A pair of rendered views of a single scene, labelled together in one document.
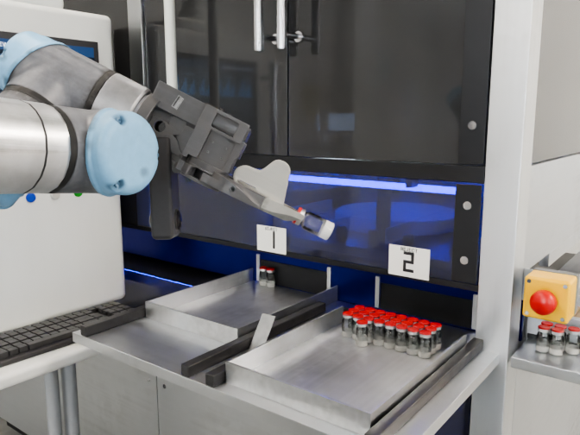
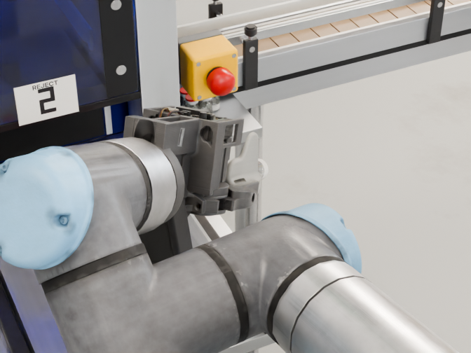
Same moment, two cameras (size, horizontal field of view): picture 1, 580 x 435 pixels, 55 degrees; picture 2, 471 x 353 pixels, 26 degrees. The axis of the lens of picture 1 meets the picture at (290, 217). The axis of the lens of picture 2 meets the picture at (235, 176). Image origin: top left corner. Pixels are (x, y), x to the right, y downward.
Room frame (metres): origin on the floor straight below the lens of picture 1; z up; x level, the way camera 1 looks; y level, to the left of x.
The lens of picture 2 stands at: (0.28, 0.69, 1.77)
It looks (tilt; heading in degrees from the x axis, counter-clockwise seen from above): 37 degrees down; 298
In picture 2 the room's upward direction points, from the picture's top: straight up
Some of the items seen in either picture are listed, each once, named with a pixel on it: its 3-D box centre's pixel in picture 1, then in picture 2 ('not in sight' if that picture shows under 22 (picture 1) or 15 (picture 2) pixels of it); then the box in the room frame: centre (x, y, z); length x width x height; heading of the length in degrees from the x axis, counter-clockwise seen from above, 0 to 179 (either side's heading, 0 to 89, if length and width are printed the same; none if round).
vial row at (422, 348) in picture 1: (384, 333); not in sight; (0.97, -0.17, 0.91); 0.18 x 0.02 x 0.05; 52
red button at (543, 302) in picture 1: (544, 301); (219, 80); (0.89, -0.42, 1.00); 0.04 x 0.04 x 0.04; 53
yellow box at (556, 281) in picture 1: (550, 294); (207, 65); (0.92, -0.45, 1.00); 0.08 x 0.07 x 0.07; 143
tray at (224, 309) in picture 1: (246, 300); not in sight; (1.18, 0.10, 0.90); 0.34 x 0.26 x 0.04; 143
